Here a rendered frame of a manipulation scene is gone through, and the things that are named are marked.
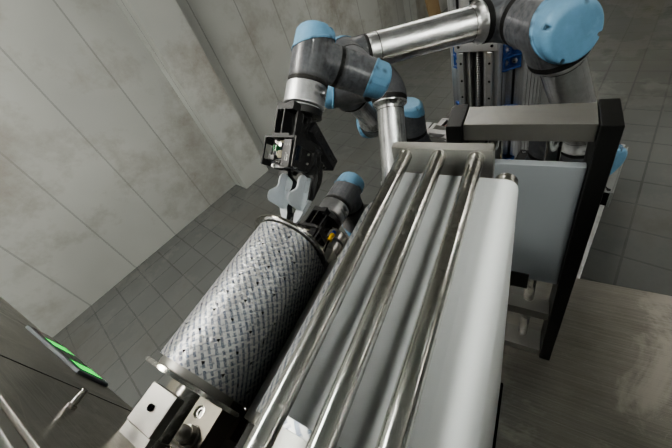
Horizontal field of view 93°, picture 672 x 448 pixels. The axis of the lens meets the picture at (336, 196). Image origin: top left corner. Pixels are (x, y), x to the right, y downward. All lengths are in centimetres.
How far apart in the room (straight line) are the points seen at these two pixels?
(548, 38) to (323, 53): 42
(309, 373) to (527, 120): 32
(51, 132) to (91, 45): 64
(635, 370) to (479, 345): 64
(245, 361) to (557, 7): 77
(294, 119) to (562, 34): 51
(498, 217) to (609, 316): 62
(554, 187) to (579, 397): 46
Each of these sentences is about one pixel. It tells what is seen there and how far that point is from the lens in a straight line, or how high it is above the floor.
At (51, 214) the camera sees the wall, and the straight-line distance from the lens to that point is 296.
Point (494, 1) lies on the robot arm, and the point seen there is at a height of 142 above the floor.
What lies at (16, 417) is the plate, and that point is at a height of 144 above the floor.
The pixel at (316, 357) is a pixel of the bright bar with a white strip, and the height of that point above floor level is 144.
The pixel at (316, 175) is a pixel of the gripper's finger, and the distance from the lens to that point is 57.
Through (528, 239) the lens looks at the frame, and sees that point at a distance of 52.
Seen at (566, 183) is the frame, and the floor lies 136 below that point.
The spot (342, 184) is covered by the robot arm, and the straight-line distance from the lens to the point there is 83.
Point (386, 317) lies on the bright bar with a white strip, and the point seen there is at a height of 144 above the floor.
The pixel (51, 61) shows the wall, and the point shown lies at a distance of 283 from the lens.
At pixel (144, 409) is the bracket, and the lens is 52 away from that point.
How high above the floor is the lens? 165
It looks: 39 degrees down
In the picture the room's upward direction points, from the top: 22 degrees counter-clockwise
